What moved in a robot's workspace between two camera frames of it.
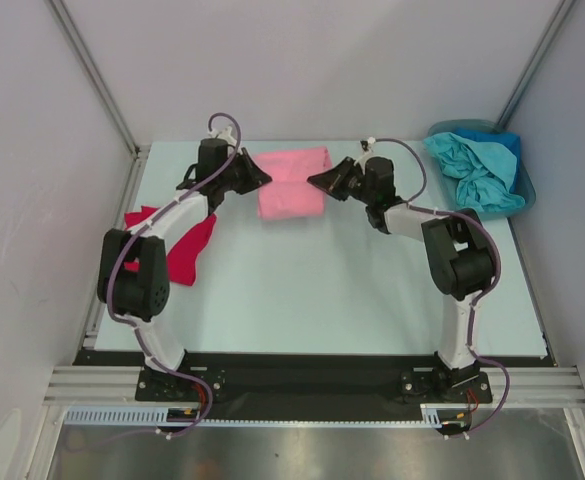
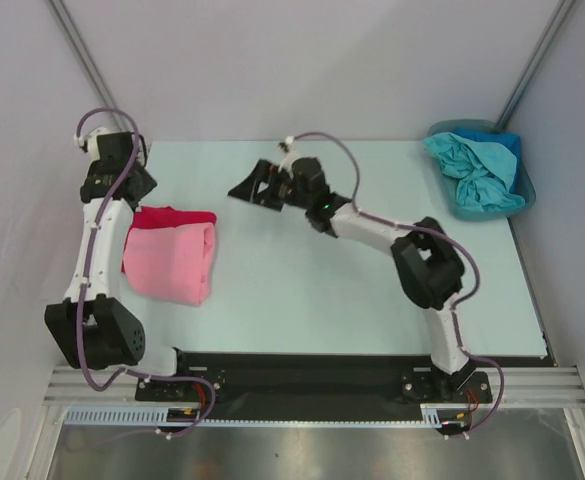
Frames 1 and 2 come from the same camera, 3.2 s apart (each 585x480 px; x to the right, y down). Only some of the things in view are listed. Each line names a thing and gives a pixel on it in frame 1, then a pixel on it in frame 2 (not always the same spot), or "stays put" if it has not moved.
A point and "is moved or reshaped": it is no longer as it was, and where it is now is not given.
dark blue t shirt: [509, 141] stays put
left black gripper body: [229, 177] -> [148, 182]
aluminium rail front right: [552, 387] stays put
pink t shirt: [290, 195] is moved or reshaped
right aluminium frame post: [534, 63] stays put
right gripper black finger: [337, 180] -> [265, 184]
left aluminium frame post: [96, 78] stays put
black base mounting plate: [216, 386] stays put
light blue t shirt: [484, 172] stays put
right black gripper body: [345, 176] -> [270, 185]
